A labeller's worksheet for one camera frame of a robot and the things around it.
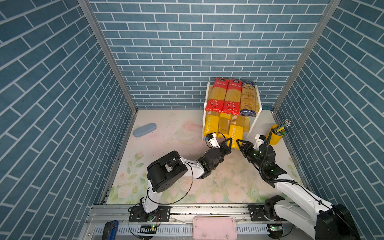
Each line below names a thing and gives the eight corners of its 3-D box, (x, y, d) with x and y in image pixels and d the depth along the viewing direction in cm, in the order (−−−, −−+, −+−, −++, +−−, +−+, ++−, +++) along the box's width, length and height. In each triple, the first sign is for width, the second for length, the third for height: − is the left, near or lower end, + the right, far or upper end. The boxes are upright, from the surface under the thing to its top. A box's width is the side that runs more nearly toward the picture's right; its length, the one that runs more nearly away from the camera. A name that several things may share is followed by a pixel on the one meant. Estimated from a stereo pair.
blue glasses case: (135, 138, 105) (134, 137, 104) (132, 133, 109) (131, 131, 107) (157, 128, 111) (157, 126, 110) (154, 123, 115) (154, 121, 113)
